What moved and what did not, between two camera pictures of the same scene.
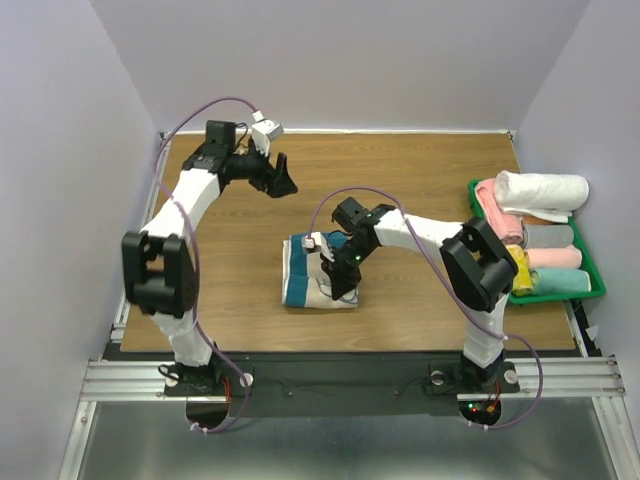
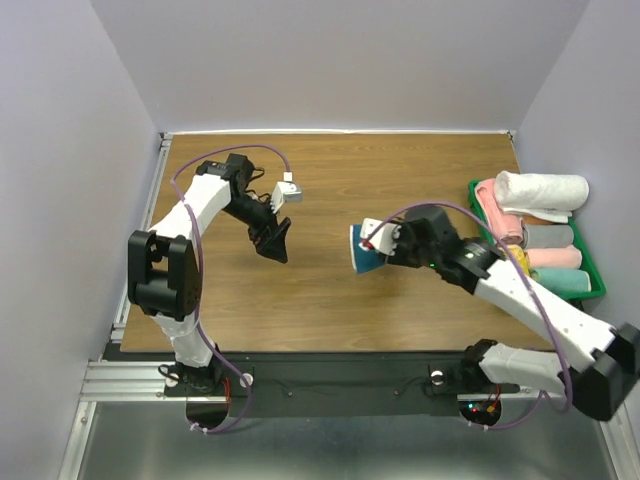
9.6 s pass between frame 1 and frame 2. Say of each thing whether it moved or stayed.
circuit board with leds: stayed
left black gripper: moved
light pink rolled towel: stayed
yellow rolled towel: stayed
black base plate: stayed
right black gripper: moved
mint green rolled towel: stayed
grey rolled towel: stayed
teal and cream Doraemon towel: moved
